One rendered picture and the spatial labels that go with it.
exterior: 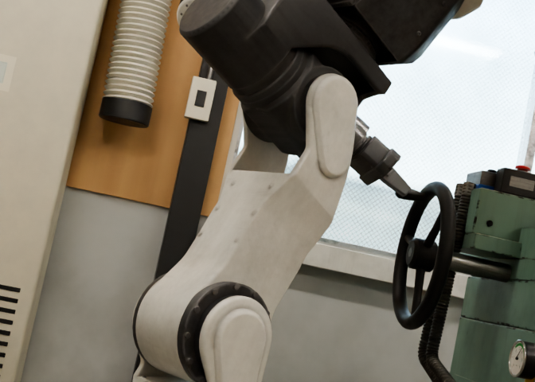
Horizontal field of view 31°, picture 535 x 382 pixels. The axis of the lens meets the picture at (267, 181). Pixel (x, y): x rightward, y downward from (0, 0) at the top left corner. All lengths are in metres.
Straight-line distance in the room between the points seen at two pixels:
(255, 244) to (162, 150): 1.77
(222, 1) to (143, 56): 1.63
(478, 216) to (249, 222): 0.70
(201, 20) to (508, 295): 0.90
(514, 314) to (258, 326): 0.73
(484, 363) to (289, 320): 1.24
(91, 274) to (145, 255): 0.17
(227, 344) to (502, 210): 0.82
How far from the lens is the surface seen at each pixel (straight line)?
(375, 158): 1.83
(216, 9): 1.29
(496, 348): 1.93
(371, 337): 3.17
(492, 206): 1.91
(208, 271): 1.29
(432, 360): 1.88
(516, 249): 1.90
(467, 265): 1.89
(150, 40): 2.93
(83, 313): 3.05
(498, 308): 1.95
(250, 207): 1.32
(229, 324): 1.24
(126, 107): 2.88
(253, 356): 1.27
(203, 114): 2.98
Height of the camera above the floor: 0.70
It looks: 6 degrees up
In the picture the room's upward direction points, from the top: 12 degrees clockwise
